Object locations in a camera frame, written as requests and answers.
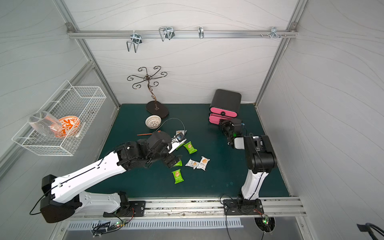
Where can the white cookie pack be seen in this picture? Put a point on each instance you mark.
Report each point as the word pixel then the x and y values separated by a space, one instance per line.
pixel 203 163
pixel 181 132
pixel 193 164

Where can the white cookie pack lower right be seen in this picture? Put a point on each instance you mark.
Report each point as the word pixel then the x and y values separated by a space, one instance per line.
pixel 203 163

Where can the brown metal hook stand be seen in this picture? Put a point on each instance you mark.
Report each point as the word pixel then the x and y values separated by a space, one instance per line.
pixel 154 107

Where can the white cookie pack top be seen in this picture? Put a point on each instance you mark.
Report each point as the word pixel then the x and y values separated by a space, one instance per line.
pixel 181 132

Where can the green cookie pack upper right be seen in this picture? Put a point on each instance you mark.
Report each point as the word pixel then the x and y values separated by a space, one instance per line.
pixel 190 148

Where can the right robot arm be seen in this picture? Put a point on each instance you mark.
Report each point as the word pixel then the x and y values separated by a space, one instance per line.
pixel 259 154

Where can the white vented cable duct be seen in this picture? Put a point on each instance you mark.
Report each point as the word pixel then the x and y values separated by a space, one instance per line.
pixel 157 224

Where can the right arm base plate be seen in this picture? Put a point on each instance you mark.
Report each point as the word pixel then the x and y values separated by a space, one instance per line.
pixel 243 207

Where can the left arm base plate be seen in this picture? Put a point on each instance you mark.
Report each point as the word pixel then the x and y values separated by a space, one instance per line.
pixel 131 209

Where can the green cookie pack barcode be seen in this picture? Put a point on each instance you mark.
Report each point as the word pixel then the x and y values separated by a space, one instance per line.
pixel 178 164

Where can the clear glass cup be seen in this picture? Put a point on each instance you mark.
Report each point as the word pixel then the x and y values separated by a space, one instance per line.
pixel 46 124

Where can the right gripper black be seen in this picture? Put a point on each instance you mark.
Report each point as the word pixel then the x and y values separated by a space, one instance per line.
pixel 226 127

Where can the white wire basket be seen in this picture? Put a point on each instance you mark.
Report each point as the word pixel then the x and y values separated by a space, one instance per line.
pixel 83 102

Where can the green cookie pack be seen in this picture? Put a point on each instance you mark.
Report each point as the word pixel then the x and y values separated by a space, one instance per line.
pixel 177 176
pixel 190 148

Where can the orange patterned bowl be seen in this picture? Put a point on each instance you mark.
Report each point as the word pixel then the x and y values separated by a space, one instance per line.
pixel 70 127

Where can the metal hook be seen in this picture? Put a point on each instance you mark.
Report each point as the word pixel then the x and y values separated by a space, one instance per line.
pixel 166 33
pixel 201 32
pixel 134 42
pixel 273 34

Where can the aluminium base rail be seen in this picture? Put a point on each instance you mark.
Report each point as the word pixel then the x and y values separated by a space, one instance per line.
pixel 195 208

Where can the black pink drawer cabinet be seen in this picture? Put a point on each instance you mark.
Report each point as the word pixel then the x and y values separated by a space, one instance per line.
pixel 225 105

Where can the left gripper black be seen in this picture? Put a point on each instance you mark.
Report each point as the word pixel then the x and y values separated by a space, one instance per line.
pixel 172 160

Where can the aluminium top rail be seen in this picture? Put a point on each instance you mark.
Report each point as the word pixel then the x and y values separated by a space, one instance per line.
pixel 180 34

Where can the white patterned small bowl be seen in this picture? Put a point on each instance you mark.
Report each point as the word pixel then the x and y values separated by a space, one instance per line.
pixel 153 122

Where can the green cookie pack bottom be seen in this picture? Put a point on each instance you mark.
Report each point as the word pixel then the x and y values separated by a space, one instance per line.
pixel 177 176

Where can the white cookie pack lower left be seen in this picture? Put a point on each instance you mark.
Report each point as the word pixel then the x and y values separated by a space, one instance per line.
pixel 193 164

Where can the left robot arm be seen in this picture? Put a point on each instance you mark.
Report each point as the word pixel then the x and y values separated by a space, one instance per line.
pixel 67 196

